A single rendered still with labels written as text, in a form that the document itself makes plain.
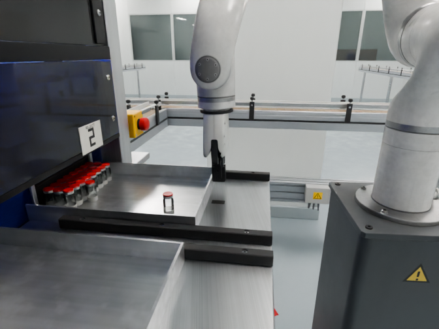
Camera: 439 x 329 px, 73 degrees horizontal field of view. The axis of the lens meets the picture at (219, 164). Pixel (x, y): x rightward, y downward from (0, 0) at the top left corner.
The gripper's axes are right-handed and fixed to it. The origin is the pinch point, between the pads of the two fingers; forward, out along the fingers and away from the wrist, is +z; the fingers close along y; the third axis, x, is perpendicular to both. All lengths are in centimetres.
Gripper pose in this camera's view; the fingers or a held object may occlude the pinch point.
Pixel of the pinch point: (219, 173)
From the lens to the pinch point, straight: 72.4
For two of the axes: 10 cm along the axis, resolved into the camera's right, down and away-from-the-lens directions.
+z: 0.3, 9.4, 3.4
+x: 9.9, 0.2, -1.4
